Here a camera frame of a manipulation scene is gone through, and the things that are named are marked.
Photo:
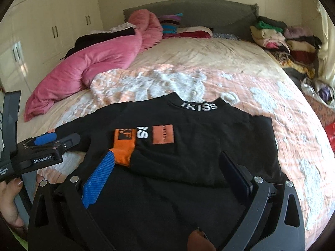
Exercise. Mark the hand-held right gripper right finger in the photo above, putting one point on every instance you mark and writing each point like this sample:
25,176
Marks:
234,171

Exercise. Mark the beige bed cover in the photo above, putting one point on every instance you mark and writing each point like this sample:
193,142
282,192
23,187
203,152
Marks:
209,52

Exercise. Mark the pink quilt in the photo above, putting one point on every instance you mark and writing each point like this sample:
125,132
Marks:
78,65

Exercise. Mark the person's left hand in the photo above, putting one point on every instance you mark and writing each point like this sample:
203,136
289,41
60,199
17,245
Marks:
9,204

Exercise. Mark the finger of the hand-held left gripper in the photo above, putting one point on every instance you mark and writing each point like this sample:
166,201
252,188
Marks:
45,138
69,140

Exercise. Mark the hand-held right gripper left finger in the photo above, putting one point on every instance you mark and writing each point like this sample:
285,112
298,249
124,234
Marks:
99,174

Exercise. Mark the pile of folded clothes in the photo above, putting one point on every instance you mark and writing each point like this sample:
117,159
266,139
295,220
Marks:
282,44

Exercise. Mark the black sweater with orange patches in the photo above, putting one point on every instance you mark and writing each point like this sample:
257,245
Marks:
188,151

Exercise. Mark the striped pillow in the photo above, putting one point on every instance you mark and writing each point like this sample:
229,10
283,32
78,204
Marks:
170,22

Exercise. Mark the red cloth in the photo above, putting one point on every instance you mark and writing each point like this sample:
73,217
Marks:
193,34

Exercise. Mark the cream pillow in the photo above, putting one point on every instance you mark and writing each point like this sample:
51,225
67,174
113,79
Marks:
193,28

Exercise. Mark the pink patterned cloth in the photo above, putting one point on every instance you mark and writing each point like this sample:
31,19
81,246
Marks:
322,112

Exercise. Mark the cream curtain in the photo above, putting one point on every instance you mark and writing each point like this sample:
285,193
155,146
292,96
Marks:
325,44

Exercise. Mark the black cloth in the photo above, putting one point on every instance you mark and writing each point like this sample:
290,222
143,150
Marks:
104,38

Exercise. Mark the grey bed headboard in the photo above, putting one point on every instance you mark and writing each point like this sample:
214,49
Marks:
209,13

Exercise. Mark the plastic bag of clothes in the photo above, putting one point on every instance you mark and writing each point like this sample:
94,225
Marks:
319,90

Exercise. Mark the cream wardrobe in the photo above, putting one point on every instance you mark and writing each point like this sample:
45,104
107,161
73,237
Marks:
52,18

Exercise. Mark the red bag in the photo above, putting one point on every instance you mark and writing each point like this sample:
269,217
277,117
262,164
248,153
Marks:
330,136

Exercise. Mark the blue patterned cloth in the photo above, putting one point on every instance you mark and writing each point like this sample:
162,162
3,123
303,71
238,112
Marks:
225,36

